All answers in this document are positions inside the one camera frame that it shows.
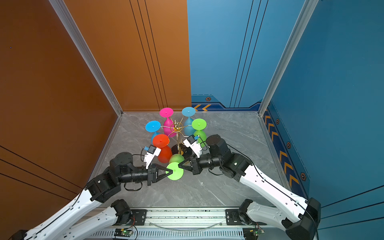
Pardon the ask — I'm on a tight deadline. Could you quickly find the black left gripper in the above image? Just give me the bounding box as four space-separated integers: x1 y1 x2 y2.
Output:
118 163 173 187

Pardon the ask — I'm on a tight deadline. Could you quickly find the green circuit board right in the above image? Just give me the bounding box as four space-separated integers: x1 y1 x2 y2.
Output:
243 228 265 240

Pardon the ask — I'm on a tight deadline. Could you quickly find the aluminium corner post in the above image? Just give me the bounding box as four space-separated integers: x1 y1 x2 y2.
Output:
258 0 319 117
49 0 124 117

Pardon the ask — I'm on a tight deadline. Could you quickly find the green circuit board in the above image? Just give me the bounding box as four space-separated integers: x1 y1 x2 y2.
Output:
114 229 134 239
243 228 265 240

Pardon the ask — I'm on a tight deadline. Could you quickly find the gold wire wine glass rack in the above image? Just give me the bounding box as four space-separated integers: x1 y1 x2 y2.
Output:
171 118 193 158

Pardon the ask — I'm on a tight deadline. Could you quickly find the aluminium corner post right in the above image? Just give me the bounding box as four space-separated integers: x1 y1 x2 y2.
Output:
258 0 319 117

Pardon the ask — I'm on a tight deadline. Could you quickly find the green wine glass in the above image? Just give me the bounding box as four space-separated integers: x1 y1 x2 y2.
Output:
192 119 207 148
167 154 185 181

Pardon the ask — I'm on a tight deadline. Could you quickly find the aluminium corner post left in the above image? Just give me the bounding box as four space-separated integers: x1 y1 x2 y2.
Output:
49 0 124 117

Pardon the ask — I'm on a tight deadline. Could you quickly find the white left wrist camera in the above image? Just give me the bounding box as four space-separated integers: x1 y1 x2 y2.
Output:
144 145 161 169

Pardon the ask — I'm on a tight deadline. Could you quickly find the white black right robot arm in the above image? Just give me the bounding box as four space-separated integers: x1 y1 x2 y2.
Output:
179 135 321 240

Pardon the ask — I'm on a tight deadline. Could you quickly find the red wine glass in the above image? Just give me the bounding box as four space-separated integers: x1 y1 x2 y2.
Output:
153 134 173 164

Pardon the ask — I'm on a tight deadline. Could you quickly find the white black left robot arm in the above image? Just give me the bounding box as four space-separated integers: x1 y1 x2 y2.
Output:
11 152 173 240

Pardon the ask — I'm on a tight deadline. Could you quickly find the teal blue wine glass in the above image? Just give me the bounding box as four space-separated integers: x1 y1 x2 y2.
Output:
182 107 196 136

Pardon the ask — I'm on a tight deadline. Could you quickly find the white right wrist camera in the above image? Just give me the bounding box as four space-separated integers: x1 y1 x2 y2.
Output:
183 135 203 158

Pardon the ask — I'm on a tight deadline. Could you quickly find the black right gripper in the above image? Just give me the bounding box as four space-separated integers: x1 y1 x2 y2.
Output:
178 152 224 176

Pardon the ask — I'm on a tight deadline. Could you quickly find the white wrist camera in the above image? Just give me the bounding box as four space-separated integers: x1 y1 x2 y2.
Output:
183 135 203 158
144 145 161 169

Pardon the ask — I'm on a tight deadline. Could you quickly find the magenta wine glass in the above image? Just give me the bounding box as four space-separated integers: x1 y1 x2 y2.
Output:
159 108 177 138

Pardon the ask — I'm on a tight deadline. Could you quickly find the light blue wine glass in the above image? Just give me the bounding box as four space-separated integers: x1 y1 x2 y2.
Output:
145 121 161 142

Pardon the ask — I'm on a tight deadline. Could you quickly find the green circuit board left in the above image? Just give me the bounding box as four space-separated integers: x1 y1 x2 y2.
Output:
114 229 134 239

